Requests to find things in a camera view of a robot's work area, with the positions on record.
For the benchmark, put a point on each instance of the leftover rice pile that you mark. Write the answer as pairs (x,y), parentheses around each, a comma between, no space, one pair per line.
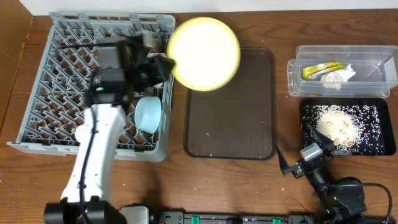
(354,129)

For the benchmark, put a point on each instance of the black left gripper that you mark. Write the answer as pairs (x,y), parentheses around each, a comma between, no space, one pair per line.
(148,71)

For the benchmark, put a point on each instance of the black food waste tray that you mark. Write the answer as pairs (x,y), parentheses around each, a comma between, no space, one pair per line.
(379,103)

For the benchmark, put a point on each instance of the light blue plastic bowl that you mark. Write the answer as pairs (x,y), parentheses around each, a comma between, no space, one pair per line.
(148,113)

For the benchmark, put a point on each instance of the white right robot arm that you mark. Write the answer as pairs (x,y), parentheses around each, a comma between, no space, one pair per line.
(342,199)

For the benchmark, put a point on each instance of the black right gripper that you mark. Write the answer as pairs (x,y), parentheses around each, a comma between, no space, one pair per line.
(308,160)

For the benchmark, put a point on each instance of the yellow plastic plate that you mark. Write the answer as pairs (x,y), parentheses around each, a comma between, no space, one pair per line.
(206,53)

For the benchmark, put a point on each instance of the grey plastic dishwasher rack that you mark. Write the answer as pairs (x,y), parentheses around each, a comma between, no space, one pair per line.
(55,106)

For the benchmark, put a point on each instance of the green snack wrapper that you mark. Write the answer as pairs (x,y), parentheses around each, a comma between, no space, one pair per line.
(313,72)

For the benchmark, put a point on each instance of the pale green plastic cup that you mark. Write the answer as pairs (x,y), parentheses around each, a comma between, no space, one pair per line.
(82,134)

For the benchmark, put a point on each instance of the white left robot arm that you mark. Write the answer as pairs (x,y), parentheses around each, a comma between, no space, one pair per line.
(86,197)

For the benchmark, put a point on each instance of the clear plastic waste bin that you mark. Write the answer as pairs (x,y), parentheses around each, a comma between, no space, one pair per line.
(375,67)

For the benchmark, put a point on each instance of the crumpled white paper waste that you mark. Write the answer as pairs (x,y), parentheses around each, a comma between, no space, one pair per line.
(335,79)

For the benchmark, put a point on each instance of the dark brown serving tray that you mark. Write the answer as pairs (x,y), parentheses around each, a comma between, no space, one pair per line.
(236,121)

